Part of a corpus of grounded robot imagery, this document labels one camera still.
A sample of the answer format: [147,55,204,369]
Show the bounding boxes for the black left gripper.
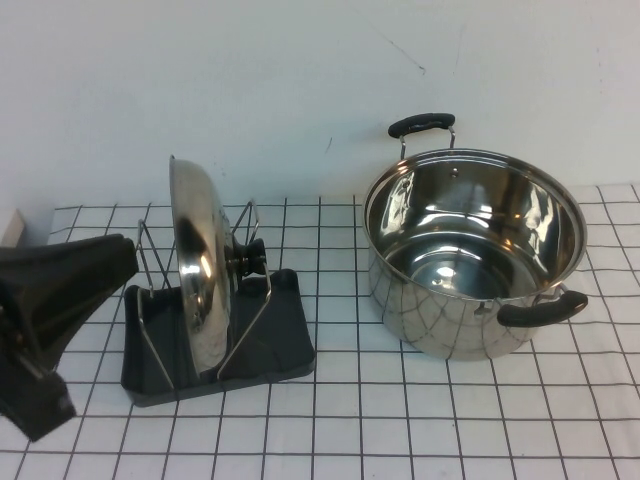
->
[0,232,140,442]

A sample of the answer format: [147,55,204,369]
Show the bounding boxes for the stainless steel pot lid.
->
[167,155,269,380]

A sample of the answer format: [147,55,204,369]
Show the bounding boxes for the beige board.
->
[0,209,25,247]

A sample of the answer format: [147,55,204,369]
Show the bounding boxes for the white black grid tablecloth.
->
[0,183,640,480]

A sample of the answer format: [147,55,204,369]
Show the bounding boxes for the black tray wire lid rack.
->
[121,198,319,414]

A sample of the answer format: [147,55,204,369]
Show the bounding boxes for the stainless steel pot black handles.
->
[362,112,590,362]

